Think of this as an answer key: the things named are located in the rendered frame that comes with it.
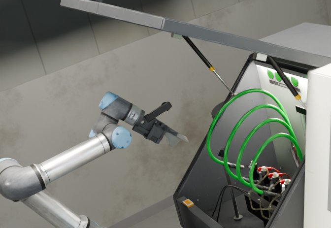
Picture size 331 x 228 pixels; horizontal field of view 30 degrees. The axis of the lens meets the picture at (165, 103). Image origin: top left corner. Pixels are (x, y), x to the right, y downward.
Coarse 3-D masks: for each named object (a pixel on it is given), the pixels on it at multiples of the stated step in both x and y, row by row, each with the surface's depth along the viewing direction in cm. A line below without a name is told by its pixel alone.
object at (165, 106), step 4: (164, 104) 237; (168, 104) 237; (156, 108) 239; (160, 108) 237; (164, 108) 237; (168, 108) 237; (152, 112) 236; (156, 112) 236; (160, 112) 237; (144, 116) 237; (148, 116) 236; (152, 116) 236; (156, 116) 236; (148, 120) 236
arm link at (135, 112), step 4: (132, 104) 238; (132, 108) 234; (136, 108) 235; (140, 108) 236; (132, 112) 234; (136, 112) 234; (140, 112) 235; (128, 116) 233; (132, 116) 234; (136, 116) 234; (124, 120) 235; (128, 120) 234; (132, 120) 234; (136, 120) 234; (132, 124) 235
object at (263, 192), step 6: (270, 138) 222; (288, 138) 226; (264, 144) 222; (294, 144) 227; (258, 150) 222; (300, 150) 229; (258, 156) 222; (300, 156) 229; (252, 162) 222; (252, 168) 222; (252, 174) 222; (252, 180) 223; (252, 186) 223; (258, 192) 225; (264, 192) 226; (270, 192) 228
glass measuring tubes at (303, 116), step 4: (300, 104) 252; (304, 104) 251; (296, 108) 253; (300, 108) 250; (300, 112) 251; (304, 112) 248; (300, 116) 254; (304, 116) 253; (304, 120) 253; (304, 124) 254; (304, 128) 254; (304, 132) 255; (304, 136) 256
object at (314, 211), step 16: (320, 80) 204; (320, 96) 205; (320, 112) 206; (320, 128) 207; (320, 144) 208; (320, 160) 209; (320, 176) 210; (304, 192) 220; (320, 192) 211; (304, 208) 221; (320, 208) 212; (304, 224) 222; (320, 224) 213
